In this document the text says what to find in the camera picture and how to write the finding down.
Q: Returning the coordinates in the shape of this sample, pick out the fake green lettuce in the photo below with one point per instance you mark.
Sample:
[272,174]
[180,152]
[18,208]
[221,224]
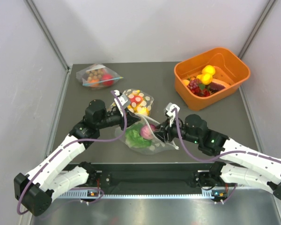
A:
[135,140]

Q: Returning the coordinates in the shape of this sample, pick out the fake red onion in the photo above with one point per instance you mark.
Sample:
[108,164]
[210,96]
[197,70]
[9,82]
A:
[147,132]

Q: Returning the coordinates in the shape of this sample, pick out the fake purple grapes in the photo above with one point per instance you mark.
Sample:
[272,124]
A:
[193,84]

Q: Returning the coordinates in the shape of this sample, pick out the yellow fake lemon lower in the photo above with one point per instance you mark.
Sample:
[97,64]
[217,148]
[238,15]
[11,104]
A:
[206,79]

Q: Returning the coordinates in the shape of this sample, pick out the small orange fake fruit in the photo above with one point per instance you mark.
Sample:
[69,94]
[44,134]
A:
[185,82]

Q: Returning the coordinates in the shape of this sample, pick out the fake red strawberries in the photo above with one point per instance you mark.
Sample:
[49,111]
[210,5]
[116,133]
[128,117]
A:
[201,92]

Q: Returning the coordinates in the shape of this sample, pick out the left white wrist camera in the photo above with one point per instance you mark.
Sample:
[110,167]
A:
[121,100]

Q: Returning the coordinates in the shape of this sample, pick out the orange plastic bin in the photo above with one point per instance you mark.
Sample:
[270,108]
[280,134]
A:
[229,68]

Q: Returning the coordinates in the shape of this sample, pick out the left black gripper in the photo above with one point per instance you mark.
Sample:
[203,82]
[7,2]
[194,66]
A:
[131,118]

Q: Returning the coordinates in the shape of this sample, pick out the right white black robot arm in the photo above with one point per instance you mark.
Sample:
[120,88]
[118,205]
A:
[232,161]

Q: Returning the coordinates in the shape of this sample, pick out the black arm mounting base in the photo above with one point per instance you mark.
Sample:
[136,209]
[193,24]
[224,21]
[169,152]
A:
[153,179]

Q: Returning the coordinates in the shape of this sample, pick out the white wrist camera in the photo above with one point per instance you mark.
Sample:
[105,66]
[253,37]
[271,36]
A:
[171,110]
[121,100]

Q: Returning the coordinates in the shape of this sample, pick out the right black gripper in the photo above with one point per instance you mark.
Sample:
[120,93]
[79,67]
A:
[162,134]

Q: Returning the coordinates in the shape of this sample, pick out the polka dot bag with vegetables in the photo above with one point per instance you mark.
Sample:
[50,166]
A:
[157,145]

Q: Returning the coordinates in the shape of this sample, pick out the clear bag with nuts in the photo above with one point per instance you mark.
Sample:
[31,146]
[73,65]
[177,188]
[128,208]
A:
[97,76]

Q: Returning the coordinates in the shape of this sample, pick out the yellow fake lemon upper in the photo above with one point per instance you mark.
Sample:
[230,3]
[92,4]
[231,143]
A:
[209,69]

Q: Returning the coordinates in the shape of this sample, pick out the fake meat slice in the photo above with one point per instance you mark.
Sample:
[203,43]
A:
[218,85]

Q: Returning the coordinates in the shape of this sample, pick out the polka dot bag with fruit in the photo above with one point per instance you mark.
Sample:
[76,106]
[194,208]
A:
[140,102]

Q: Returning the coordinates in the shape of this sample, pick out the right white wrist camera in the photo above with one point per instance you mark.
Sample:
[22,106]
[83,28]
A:
[171,110]

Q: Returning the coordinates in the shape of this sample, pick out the yellow fake lemon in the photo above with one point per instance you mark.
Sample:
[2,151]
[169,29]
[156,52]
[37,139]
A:
[209,69]
[206,79]

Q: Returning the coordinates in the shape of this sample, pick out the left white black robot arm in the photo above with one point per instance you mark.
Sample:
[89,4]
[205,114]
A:
[42,185]

